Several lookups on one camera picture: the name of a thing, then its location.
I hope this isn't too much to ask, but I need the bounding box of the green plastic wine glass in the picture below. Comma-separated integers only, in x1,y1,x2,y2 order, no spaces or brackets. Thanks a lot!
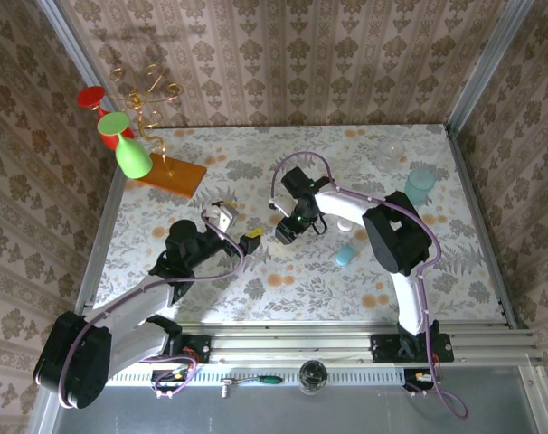
96,111,154,180

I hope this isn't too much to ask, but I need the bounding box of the white slotted cable duct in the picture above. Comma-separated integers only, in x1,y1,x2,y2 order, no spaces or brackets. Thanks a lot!
106,364,409,388

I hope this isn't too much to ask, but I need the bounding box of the aluminium table side rail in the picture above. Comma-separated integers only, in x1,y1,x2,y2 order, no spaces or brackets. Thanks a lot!
448,128,519,320
77,171,127,317

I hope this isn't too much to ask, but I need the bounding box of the ratchet tool green handle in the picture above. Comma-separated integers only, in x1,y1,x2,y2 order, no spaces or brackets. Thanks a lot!
220,374,284,389

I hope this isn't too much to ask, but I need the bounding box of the dark round dome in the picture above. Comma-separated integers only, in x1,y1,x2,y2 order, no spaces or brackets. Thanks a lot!
298,359,328,395

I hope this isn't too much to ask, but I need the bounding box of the aluminium frame post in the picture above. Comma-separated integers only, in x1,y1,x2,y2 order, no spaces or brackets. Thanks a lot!
444,0,535,137
34,0,126,182

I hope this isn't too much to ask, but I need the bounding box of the floral patterned table cover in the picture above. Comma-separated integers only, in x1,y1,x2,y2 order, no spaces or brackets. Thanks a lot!
92,124,505,325

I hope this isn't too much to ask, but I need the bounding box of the clear plastic cup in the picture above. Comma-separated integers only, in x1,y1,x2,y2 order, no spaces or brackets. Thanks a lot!
375,137,407,172

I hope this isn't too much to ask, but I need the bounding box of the gold wire stand wooden base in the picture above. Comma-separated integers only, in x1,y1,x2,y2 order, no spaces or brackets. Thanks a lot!
109,62,208,199

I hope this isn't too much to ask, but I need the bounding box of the power connector with wires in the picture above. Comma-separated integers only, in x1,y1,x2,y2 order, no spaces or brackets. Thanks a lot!
150,368,198,397
402,368,438,397

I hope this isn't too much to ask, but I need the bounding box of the light blue earbud charging case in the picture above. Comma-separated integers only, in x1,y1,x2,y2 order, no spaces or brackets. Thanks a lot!
335,242,357,268

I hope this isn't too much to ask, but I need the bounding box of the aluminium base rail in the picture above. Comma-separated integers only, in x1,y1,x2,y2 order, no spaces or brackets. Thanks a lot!
174,321,543,365

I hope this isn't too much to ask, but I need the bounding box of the red plastic wine glass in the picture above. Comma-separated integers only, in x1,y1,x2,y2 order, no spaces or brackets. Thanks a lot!
77,86,136,151

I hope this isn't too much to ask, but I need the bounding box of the teal translucent cup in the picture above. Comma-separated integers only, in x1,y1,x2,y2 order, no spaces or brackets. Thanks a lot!
402,168,437,208

